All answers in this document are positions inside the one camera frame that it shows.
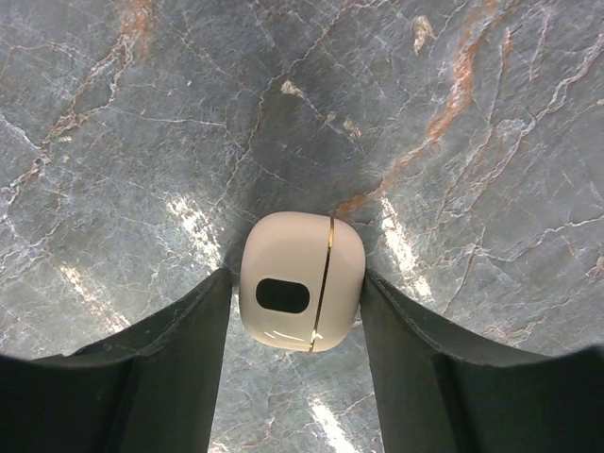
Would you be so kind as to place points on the white charging case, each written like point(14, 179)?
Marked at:
point(300, 281)

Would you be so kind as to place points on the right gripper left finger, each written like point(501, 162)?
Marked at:
point(151, 387)

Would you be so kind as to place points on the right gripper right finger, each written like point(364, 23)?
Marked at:
point(442, 388)

